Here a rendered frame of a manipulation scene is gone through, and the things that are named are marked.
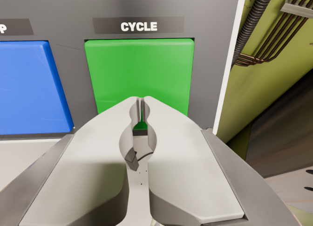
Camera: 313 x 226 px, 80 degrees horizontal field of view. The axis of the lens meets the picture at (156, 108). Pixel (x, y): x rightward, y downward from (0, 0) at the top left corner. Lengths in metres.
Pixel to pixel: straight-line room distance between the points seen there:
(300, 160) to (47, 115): 0.45
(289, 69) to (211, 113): 0.37
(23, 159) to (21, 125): 1.20
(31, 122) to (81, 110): 0.04
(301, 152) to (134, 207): 0.86
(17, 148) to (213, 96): 1.35
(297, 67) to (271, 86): 0.08
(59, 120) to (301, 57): 0.46
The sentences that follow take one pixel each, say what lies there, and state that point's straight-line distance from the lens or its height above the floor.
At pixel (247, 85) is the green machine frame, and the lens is 0.57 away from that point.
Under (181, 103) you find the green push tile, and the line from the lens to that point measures 0.15.
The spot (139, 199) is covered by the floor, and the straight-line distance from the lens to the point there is 1.14.
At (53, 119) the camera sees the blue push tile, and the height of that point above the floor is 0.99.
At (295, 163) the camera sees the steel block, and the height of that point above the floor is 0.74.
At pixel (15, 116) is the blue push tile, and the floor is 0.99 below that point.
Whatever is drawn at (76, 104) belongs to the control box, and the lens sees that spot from 0.17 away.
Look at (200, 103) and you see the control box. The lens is 0.16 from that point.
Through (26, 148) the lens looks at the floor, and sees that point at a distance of 1.40.
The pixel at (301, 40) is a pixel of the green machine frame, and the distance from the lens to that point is 0.47.
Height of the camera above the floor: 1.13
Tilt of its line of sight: 62 degrees down
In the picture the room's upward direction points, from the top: 2 degrees clockwise
